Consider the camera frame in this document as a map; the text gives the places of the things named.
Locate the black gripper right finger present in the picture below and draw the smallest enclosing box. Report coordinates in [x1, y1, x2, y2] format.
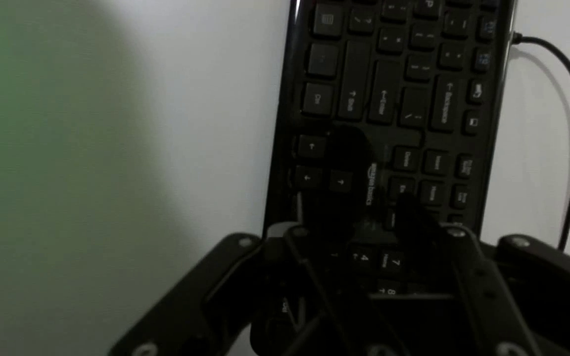
[391, 192, 570, 356]

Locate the black computer keyboard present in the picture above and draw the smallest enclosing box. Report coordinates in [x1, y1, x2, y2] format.
[262, 0, 519, 299]

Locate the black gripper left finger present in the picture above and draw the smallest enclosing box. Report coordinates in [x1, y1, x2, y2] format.
[108, 123, 383, 356]

